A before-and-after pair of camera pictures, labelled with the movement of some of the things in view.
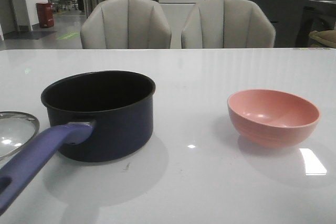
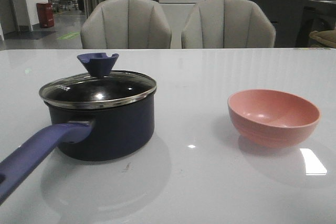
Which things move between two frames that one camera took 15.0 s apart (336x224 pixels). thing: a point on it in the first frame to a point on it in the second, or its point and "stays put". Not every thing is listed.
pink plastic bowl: (271, 119) stays put
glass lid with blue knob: (16, 129) to (98, 87)
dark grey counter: (284, 4) stays put
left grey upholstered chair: (125, 22) stays put
